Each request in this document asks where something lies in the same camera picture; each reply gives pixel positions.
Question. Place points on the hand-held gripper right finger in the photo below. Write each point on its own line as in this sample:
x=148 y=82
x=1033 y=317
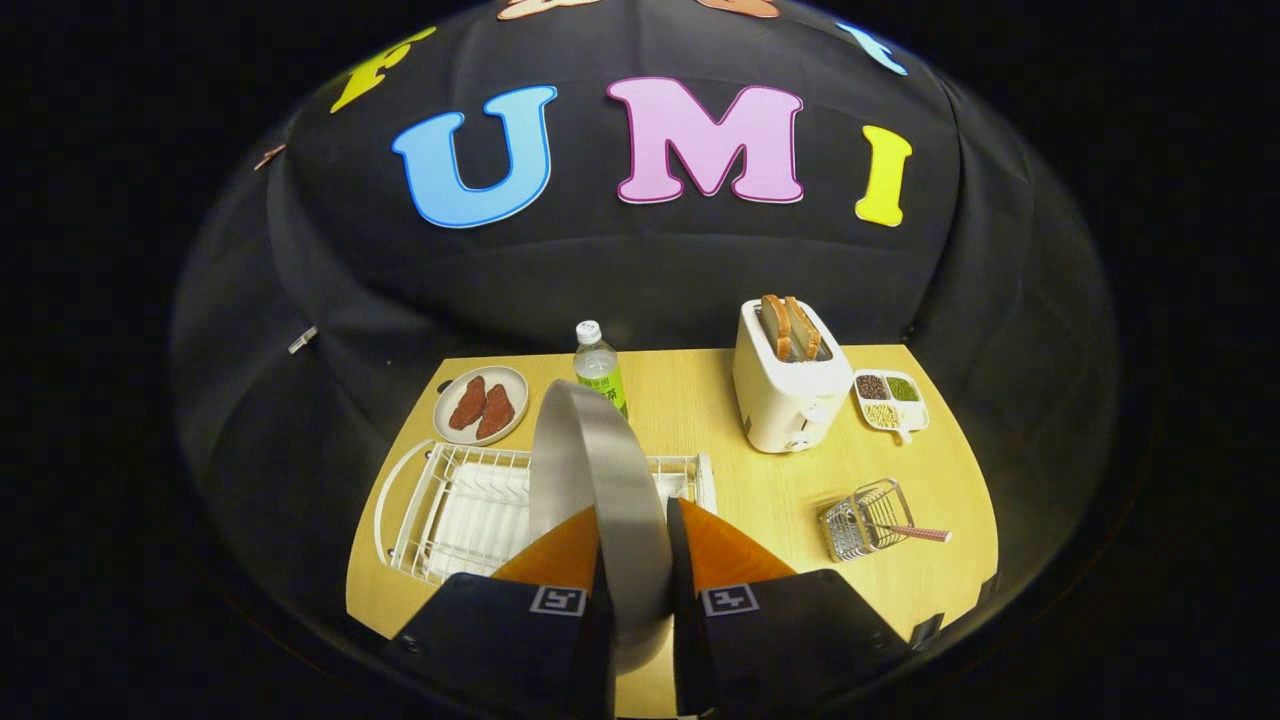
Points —
x=678 y=600

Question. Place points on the black backdrop cloth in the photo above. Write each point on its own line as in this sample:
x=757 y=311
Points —
x=640 y=270

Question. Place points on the white toaster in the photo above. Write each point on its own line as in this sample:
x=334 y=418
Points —
x=785 y=405

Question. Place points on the grey plate with meat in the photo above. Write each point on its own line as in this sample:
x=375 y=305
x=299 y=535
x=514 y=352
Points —
x=505 y=378

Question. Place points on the pile of green beans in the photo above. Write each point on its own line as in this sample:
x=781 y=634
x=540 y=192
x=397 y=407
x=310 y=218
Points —
x=902 y=389

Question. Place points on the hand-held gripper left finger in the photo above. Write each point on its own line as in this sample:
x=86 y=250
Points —
x=480 y=640

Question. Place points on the white round plate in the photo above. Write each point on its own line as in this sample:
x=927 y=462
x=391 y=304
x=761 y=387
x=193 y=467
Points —
x=600 y=470

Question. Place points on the pile of soybeans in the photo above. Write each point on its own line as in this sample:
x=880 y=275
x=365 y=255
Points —
x=880 y=415

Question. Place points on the green label drink bottle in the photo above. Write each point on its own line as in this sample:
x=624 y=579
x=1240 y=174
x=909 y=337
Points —
x=597 y=365

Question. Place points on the white divided snack tray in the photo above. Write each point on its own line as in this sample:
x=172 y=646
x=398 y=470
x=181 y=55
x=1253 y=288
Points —
x=915 y=415

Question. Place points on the silver clip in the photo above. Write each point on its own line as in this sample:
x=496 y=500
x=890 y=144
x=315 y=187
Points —
x=302 y=340

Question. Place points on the brown meat piece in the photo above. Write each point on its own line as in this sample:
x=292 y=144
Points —
x=467 y=403
x=496 y=412

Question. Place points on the pile of red beans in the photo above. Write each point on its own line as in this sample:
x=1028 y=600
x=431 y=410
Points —
x=871 y=387

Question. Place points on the brown clip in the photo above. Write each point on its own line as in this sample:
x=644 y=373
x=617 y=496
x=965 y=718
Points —
x=270 y=156

